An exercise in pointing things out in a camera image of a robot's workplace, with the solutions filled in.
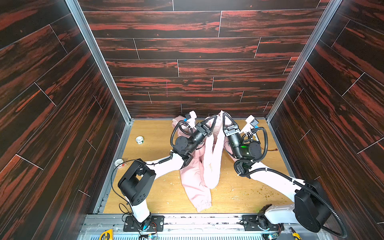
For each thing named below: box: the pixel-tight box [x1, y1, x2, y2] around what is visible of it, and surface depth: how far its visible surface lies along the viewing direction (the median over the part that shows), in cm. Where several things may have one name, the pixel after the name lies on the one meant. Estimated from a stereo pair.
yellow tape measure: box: [99, 229, 114, 240], surface depth 70 cm
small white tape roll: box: [135, 135, 145, 145], surface depth 107 cm
